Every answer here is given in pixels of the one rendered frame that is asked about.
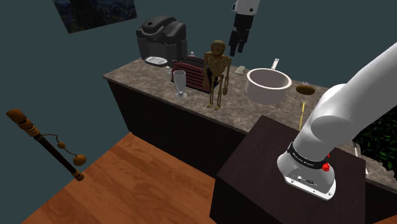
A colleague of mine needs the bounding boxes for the dark wall picture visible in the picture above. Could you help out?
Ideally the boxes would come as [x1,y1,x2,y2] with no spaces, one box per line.
[53,0,139,34]

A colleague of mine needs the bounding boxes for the black coffee machine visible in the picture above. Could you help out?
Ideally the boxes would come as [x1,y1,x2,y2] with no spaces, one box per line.
[135,15,189,68]

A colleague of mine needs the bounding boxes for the dark robot stand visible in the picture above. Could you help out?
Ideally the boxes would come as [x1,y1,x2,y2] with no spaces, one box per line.
[209,114,367,224]

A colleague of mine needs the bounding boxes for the dark counter cabinet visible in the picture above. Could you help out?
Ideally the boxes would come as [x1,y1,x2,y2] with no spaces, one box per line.
[102,57,397,224]

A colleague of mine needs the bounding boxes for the clear footed glass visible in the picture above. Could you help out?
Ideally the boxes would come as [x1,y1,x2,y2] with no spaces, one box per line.
[172,69,189,100]

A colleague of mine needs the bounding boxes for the green leafy plant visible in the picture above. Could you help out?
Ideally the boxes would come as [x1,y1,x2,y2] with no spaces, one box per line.
[353,105,397,181]

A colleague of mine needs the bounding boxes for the brown skeleton figure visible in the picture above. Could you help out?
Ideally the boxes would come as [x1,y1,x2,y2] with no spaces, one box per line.
[202,39,232,112]

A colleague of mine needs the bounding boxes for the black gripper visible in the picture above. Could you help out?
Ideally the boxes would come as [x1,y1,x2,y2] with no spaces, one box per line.
[228,11,256,57]

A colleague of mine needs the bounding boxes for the white saucepan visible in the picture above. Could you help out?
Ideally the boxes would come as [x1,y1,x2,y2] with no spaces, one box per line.
[245,57,293,106]

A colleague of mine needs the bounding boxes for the brown round plate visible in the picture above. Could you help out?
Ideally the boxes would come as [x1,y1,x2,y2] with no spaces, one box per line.
[295,84,316,96]

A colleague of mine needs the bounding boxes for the yellow pencil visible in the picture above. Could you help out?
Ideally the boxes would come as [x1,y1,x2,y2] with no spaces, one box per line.
[298,102,306,132]

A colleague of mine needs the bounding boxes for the wooden staff with beads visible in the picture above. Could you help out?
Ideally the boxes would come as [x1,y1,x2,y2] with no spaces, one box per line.
[5,108,88,183]

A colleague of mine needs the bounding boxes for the red toaster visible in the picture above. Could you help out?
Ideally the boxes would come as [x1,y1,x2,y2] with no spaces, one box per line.
[171,55,213,94]

